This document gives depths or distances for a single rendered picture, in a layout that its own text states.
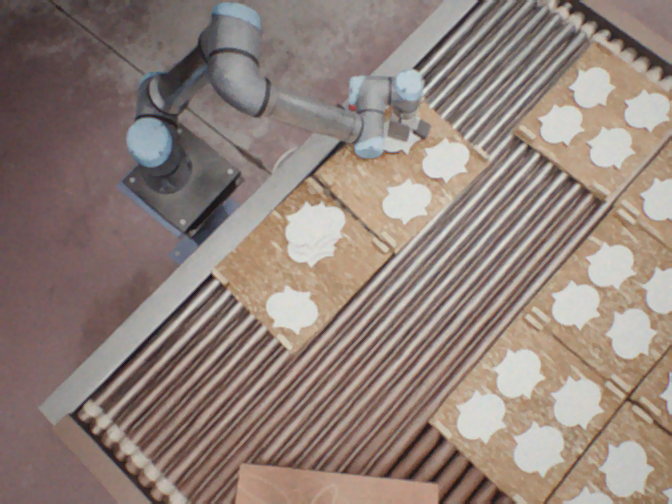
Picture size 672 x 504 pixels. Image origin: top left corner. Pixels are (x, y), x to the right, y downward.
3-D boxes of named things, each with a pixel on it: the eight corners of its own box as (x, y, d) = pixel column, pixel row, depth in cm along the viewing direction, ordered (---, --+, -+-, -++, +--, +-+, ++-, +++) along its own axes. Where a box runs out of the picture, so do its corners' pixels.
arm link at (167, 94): (126, 128, 178) (222, 45, 137) (132, 81, 182) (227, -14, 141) (166, 141, 185) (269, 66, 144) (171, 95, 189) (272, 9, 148)
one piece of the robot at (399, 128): (428, 128, 172) (422, 152, 188) (439, 100, 174) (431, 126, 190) (387, 115, 173) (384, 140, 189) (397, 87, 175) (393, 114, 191)
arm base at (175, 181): (133, 175, 191) (122, 162, 181) (165, 138, 194) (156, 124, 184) (171, 203, 188) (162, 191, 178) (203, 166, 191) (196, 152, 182)
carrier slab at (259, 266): (210, 272, 185) (209, 271, 184) (308, 178, 192) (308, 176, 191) (294, 356, 178) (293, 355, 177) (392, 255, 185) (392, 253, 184)
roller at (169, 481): (152, 488, 175) (146, 490, 170) (583, 25, 208) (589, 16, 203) (164, 501, 174) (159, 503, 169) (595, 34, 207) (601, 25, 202)
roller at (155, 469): (140, 475, 176) (134, 477, 171) (571, 16, 209) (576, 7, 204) (152, 488, 175) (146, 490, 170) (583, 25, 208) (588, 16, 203)
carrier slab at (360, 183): (314, 175, 192) (314, 173, 191) (408, 90, 199) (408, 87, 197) (396, 254, 185) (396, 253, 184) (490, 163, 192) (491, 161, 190)
